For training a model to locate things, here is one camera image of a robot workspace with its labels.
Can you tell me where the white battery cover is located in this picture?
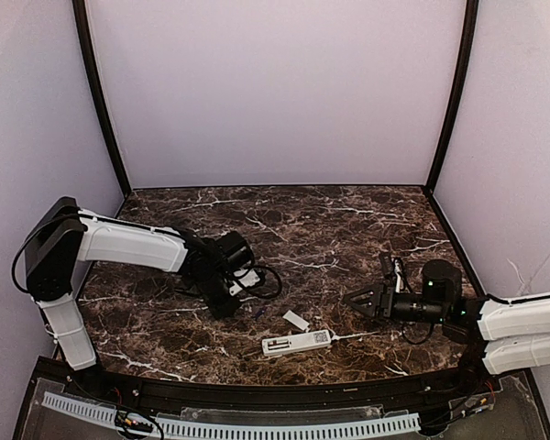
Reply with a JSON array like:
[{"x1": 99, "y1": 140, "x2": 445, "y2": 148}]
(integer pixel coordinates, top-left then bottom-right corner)
[{"x1": 282, "y1": 310, "x2": 310, "y2": 332}]

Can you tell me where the white remote control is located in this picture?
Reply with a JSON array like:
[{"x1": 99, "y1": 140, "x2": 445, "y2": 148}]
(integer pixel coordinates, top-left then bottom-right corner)
[{"x1": 261, "y1": 330, "x2": 332, "y2": 357}]

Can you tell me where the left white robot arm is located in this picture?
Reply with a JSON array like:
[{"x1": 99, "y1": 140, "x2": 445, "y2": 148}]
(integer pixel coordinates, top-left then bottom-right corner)
[{"x1": 15, "y1": 197, "x2": 264, "y2": 371}]

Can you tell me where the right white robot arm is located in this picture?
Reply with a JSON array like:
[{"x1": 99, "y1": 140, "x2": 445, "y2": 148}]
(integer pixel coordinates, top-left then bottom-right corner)
[{"x1": 343, "y1": 253, "x2": 550, "y2": 377}]

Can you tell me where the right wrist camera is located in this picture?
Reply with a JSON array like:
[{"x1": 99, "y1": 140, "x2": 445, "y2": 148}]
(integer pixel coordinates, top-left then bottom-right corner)
[{"x1": 379, "y1": 252, "x2": 405, "y2": 293}]

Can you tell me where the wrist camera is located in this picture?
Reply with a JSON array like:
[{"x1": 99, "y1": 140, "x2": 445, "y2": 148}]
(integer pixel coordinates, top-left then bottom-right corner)
[
  {"x1": 227, "y1": 269, "x2": 264, "y2": 296},
  {"x1": 379, "y1": 252, "x2": 405, "y2": 293}
]

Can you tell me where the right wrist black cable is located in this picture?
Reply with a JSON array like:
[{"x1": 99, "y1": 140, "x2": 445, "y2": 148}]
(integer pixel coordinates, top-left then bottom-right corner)
[{"x1": 401, "y1": 320, "x2": 439, "y2": 346}]

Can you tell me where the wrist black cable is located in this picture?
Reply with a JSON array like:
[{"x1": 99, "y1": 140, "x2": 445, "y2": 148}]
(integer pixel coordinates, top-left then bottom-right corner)
[
  {"x1": 173, "y1": 263, "x2": 283, "y2": 302},
  {"x1": 401, "y1": 320, "x2": 439, "y2": 346}
]

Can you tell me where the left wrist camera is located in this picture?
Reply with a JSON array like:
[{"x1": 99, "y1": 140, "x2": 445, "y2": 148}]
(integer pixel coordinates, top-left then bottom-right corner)
[{"x1": 227, "y1": 269, "x2": 264, "y2": 296}]

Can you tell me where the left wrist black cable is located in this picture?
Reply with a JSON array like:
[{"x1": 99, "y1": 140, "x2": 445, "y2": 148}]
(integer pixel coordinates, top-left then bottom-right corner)
[{"x1": 173, "y1": 263, "x2": 283, "y2": 302}]

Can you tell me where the black front table rail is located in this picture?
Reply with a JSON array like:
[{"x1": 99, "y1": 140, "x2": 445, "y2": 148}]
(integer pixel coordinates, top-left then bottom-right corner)
[{"x1": 71, "y1": 368, "x2": 487, "y2": 413}]

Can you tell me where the white slotted cable duct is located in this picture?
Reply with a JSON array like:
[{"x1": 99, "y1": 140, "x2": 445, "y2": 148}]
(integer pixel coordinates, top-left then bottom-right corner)
[{"x1": 41, "y1": 391, "x2": 421, "y2": 440}]

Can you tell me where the left black frame post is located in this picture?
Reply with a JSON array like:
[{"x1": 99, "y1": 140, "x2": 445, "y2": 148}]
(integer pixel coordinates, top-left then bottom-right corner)
[{"x1": 71, "y1": 0, "x2": 132, "y2": 198}]

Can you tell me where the black frame post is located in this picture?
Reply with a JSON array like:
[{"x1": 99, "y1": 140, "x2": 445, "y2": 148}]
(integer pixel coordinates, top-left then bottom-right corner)
[
  {"x1": 424, "y1": 0, "x2": 479, "y2": 197},
  {"x1": 71, "y1": 0, "x2": 132, "y2": 198}
]

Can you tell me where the right black frame post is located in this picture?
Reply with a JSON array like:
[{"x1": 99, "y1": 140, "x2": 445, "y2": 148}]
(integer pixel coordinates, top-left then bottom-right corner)
[{"x1": 424, "y1": 0, "x2": 479, "y2": 197}]

